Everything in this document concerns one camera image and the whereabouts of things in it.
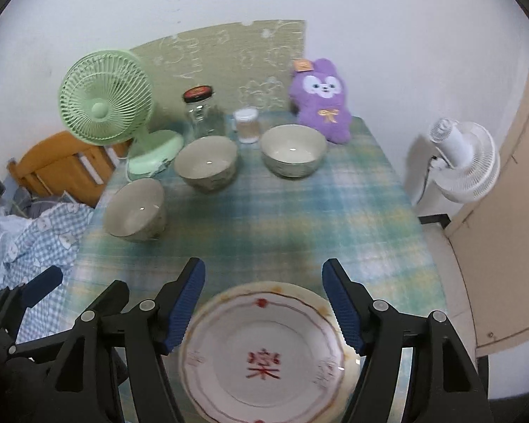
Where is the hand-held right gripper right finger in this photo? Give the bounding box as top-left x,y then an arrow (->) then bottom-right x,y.
322,258 -> 494,423

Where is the cream bowl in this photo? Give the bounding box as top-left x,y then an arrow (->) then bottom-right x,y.
103,178 -> 167,243

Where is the beige door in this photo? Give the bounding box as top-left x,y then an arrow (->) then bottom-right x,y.
445,31 -> 529,357

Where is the white plate red character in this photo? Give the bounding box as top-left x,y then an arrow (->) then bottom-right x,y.
176,281 -> 362,423

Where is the wooden chair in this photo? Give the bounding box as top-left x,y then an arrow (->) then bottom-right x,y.
6,130 -> 130,208

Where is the green desk fan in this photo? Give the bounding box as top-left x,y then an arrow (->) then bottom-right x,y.
59,49 -> 185,176

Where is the cotton swab container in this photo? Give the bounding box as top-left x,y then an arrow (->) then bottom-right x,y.
233,108 -> 264,145

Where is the white clip fan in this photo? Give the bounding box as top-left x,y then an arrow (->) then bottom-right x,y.
403,117 -> 501,206

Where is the glass jar with dark lid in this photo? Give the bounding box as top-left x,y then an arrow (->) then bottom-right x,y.
183,85 -> 225,139

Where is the white plate with red pattern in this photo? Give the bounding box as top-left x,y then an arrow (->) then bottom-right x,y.
178,293 -> 347,423

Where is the striped grey pillow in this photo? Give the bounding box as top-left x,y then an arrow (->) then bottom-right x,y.
11,187 -> 78,220

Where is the blue checkered bear blanket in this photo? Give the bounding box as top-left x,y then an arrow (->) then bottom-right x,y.
0,203 -> 95,344

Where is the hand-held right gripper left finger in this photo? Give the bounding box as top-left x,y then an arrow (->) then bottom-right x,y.
48,258 -> 206,423

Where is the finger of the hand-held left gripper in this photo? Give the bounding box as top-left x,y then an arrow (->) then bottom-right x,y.
0,266 -> 63,340
77,280 -> 130,317

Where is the purple plush bunny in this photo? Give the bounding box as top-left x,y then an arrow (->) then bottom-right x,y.
290,57 -> 353,144

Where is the grey-green ceramic bowl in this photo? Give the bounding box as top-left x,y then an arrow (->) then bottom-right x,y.
174,136 -> 239,194
260,124 -> 327,179

